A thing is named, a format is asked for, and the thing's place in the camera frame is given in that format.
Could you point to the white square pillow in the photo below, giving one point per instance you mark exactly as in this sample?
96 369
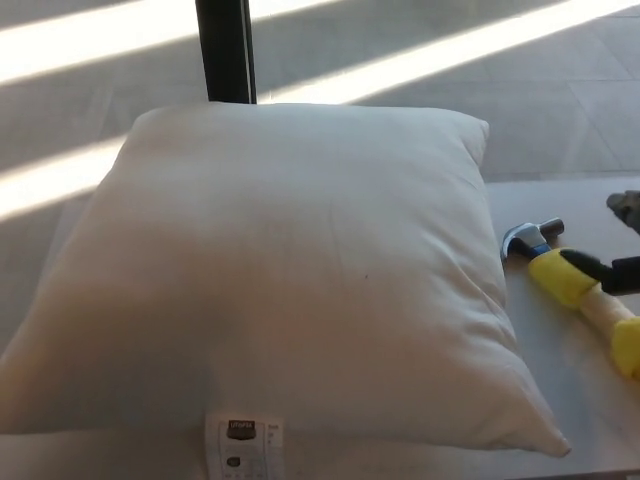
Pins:
280 270

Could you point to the black vertical post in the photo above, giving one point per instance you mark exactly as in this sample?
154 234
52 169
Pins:
227 50

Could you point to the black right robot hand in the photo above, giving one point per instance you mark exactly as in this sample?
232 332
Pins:
625 275

